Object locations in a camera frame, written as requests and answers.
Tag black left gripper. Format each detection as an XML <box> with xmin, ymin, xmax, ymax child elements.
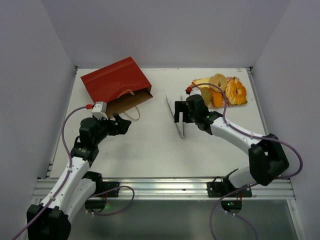
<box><xmin>92</xmin><ymin>112</ymin><xmax>131</xmax><ymax>145</ymax></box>

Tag red paper bag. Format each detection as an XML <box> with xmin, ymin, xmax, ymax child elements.
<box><xmin>81</xmin><ymin>57</ymin><xmax>153</xmax><ymax>121</ymax></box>

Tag fake orange bread loaf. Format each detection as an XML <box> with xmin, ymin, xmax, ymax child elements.
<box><xmin>212</xmin><ymin>90</ymin><xmax>223</xmax><ymax>108</ymax></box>

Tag fake triangle sandwich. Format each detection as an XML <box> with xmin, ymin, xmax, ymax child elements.
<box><xmin>191</xmin><ymin>77</ymin><xmax>211</xmax><ymax>88</ymax></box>

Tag fake plain bagel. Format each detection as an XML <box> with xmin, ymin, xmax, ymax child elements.
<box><xmin>209</xmin><ymin>73</ymin><xmax>228</xmax><ymax>93</ymax></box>

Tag fake glazed ring pastry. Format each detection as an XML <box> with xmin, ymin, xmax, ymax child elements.
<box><xmin>225</xmin><ymin>77</ymin><xmax>247</xmax><ymax>105</ymax></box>

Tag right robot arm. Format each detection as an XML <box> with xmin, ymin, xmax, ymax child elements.
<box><xmin>173</xmin><ymin>94</ymin><xmax>289</xmax><ymax>197</ymax></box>

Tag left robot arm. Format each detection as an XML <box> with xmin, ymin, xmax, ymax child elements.
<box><xmin>26</xmin><ymin>113</ymin><xmax>131</xmax><ymax>240</ymax></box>

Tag floral rectangular tray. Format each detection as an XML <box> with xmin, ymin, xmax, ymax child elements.
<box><xmin>209</xmin><ymin>73</ymin><xmax>247</xmax><ymax>108</ymax></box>

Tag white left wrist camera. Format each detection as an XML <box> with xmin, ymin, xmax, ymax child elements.
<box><xmin>91</xmin><ymin>101</ymin><xmax>108</xmax><ymax>120</ymax></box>

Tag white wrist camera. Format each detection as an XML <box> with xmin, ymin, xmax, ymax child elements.
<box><xmin>185</xmin><ymin>86</ymin><xmax>202</xmax><ymax>96</ymax></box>
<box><xmin>91</xmin><ymin>101</ymin><xmax>108</xmax><ymax>120</ymax></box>

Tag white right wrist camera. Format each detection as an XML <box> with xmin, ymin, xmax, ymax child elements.
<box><xmin>185</xmin><ymin>86</ymin><xmax>202</xmax><ymax>96</ymax></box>

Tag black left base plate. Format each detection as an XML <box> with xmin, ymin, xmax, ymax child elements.
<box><xmin>102</xmin><ymin>181</ymin><xmax>120</xmax><ymax>198</ymax></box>

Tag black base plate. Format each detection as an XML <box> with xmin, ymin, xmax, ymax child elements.
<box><xmin>206</xmin><ymin>176</ymin><xmax>253</xmax><ymax>198</ymax></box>
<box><xmin>102</xmin><ymin>181</ymin><xmax>120</xmax><ymax>198</ymax></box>

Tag aluminium frame rail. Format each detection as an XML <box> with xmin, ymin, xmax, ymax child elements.
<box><xmin>31</xmin><ymin>177</ymin><xmax>296</xmax><ymax>201</ymax></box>

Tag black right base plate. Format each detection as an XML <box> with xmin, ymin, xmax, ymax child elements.
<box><xmin>206</xmin><ymin>176</ymin><xmax>253</xmax><ymax>198</ymax></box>

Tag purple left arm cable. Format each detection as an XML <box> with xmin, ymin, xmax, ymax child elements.
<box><xmin>11</xmin><ymin>104</ymin><xmax>136</xmax><ymax>240</ymax></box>

